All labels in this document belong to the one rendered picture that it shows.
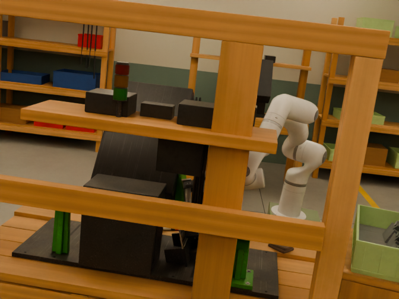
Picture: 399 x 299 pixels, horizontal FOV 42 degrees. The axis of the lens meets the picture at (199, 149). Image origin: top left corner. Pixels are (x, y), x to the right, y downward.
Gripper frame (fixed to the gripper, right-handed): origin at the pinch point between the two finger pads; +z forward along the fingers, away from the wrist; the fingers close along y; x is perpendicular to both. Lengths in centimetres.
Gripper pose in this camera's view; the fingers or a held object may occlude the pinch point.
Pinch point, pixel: (189, 186)
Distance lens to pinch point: 220.4
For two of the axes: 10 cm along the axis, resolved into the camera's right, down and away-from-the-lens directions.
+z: -9.8, 1.3, 1.5
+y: -2.0, -5.5, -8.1
